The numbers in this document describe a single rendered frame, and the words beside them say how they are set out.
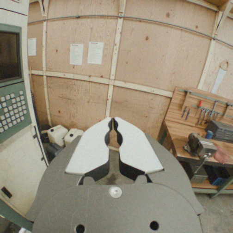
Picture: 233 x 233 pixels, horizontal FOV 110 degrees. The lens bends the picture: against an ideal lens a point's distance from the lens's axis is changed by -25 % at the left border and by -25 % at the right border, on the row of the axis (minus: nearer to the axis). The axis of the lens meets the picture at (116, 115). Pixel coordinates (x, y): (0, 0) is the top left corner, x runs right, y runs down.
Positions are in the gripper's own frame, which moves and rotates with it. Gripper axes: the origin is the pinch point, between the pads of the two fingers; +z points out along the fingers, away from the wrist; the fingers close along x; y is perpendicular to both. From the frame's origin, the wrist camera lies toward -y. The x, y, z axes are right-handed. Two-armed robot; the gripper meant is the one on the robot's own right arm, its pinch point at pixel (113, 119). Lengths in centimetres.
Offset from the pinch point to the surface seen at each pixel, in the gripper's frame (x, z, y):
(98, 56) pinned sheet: -18, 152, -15
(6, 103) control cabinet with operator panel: -65, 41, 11
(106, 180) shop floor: -10, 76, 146
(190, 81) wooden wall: 105, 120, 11
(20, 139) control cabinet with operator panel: -73, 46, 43
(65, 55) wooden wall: -71, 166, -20
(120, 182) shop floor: 10, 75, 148
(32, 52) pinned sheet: -141, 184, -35
